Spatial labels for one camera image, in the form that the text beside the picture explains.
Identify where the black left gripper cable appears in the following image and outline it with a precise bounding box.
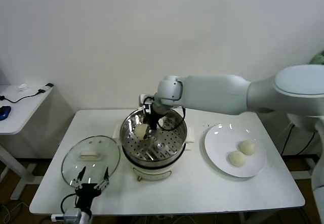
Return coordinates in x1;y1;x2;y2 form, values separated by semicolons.
60;193;78;213

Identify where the black cable with adapter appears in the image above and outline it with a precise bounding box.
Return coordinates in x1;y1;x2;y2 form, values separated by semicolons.
0;83;54;104

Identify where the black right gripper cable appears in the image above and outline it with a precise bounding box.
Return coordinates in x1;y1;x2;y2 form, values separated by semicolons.
158;106;187;131

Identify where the pale green appliance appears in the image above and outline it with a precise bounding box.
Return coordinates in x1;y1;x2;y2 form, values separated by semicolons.
310;51;324;65

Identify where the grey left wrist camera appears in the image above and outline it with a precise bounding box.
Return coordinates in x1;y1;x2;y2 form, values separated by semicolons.
51;208;82;222

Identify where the blue computer mouse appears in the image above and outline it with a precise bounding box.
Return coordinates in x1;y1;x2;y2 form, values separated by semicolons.
0;106;12;121

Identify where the white side table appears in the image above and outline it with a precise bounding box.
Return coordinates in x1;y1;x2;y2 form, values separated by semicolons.
0;84;55;201

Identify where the white round plate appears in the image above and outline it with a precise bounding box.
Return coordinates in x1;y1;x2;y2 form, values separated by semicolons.
201;124;267;178

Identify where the glass pot lid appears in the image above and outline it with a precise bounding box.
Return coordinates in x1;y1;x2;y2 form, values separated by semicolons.
61;135;121;187

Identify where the white steamed baozi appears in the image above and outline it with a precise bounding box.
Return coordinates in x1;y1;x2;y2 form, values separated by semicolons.
238;140;256;156
228;150;247;168
135;123;150;140

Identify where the small white plastic object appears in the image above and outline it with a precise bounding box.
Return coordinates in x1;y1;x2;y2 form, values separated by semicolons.
17;83;32;93

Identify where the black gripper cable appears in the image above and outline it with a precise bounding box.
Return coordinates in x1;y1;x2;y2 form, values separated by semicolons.
158;106;187;131
60;193;78;213

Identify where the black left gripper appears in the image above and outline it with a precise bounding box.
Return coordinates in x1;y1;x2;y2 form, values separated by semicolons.
70;166;110;209

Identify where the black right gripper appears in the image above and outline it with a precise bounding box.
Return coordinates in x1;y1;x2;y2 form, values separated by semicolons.
141;107;165;140

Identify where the steel steamer basket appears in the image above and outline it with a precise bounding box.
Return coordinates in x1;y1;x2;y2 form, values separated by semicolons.
119;105;188;164

